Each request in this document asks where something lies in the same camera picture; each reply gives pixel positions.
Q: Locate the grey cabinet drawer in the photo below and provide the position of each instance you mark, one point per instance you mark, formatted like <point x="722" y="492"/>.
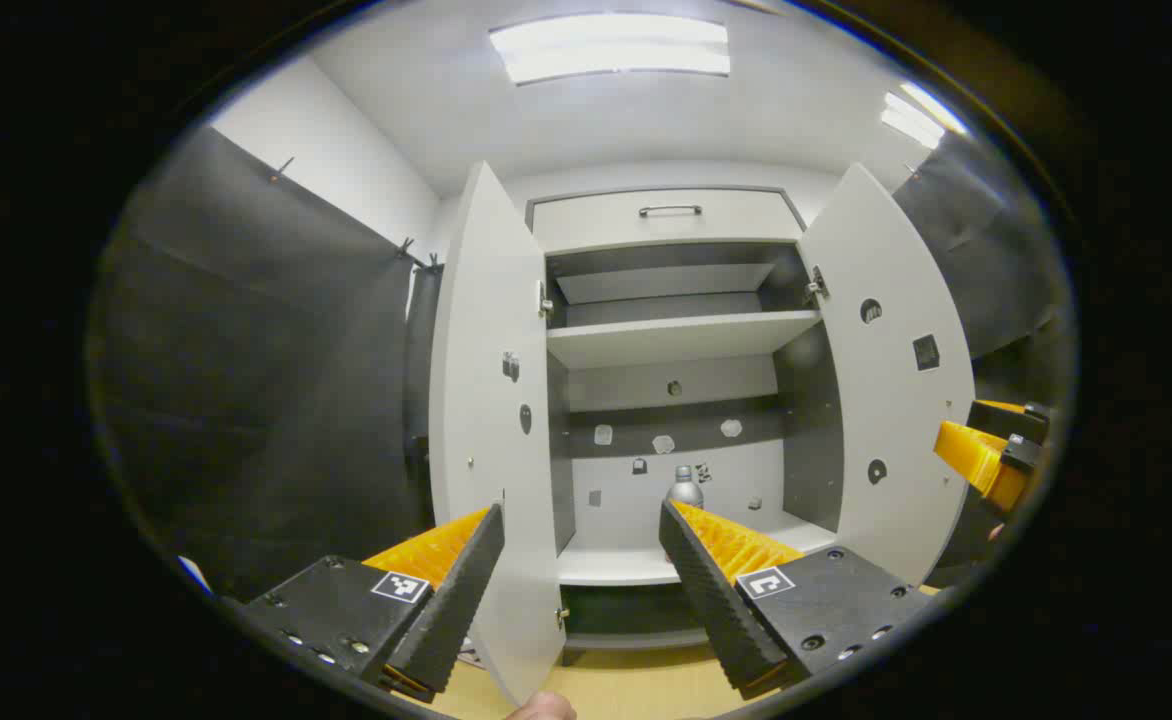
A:
<point x="596" y="225"/>

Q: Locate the grey cabinet door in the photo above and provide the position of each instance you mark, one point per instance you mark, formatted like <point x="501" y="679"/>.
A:
<point x="491" y="380"/>
<point x="886" y="400"/>

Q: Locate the small ceiling light panel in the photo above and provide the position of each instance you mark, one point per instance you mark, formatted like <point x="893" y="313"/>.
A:
<point x="911" y="120"/>

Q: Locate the large ceiling light panel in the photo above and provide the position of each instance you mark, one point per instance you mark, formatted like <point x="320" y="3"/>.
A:
<point x="606" y="50"/>

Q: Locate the silver bottle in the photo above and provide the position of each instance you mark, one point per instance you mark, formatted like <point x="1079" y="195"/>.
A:
<point x="686" y="488"/>

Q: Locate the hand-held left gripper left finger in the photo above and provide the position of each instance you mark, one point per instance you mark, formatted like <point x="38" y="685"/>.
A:
<point x="461" y="600"/>

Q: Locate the black backdrop cloth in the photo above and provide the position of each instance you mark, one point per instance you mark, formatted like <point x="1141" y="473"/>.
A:
<point x="246" y="400"/>
<point x="986" y="270"/>

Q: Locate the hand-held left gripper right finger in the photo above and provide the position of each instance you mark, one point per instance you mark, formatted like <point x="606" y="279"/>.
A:
<point x="706" y="600"/>

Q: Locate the grey cabinet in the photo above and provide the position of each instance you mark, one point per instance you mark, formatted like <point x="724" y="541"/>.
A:
<point x="626" y="510"/>

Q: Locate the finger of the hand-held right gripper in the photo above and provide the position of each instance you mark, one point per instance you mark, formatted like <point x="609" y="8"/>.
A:
<point x="1006" y="418"/>
<point x="981" y="460"/>

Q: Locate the white cabinet shelf board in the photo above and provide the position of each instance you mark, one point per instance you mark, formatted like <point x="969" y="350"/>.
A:
<point x="676" y="340"/>
<point x="606" y="565"/>

